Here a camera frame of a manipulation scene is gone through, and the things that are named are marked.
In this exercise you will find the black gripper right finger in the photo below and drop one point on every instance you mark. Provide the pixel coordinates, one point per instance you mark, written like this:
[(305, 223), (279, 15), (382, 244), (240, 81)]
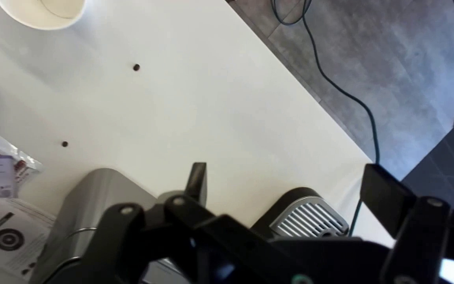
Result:
[(421, 231)]

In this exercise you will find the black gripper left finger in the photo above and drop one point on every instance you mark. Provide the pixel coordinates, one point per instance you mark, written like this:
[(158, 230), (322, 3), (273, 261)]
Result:
[(149, 242)]

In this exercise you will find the stainless steel bin body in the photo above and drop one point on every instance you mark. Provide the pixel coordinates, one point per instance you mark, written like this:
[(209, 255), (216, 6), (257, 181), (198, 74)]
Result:
[(95, 192)]

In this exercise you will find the grey slotted appliance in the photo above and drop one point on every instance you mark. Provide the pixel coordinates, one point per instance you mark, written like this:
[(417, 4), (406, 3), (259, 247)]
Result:
[(306, 219)]

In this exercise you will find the coffee bean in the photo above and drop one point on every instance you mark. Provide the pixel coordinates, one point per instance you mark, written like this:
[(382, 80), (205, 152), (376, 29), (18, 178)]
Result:
[(65, 145), (136, 67)]

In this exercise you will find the white printed paper sheet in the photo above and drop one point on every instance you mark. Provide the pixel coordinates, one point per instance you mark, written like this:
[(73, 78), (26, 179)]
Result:
[(7, 238)]

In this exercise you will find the white cup with blue pattern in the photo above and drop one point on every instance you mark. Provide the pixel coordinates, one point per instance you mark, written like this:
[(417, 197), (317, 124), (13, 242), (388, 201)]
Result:
[(38, 14)]

